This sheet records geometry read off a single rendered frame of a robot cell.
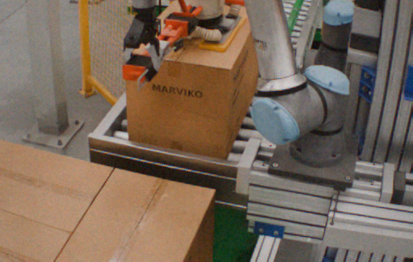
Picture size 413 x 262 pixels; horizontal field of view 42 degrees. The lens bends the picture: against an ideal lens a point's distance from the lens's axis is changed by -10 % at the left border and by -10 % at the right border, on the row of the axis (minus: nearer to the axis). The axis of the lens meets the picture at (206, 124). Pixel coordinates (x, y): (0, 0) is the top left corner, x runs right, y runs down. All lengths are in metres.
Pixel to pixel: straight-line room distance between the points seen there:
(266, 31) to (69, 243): 1.04
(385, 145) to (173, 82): 0.88
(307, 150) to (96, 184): 0.98
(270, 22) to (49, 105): 2.22
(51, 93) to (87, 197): 1.25
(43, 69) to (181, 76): 1.27
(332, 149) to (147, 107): 0.97
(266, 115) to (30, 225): 1.05
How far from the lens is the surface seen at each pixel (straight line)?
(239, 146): 2.39
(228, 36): 2.27
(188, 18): 2.10
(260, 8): 1.27
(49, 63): 3.19
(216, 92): 2.13
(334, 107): 1.40
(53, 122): 3.39
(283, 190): 1.56
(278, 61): 1.29
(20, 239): 2.02
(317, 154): 1.46
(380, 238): 1.47
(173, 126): 2.26
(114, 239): 1.97
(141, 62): 1.78
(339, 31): 1.85
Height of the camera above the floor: 1.92
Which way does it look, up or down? 33 degrees down
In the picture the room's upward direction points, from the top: 2 degrees clockwise
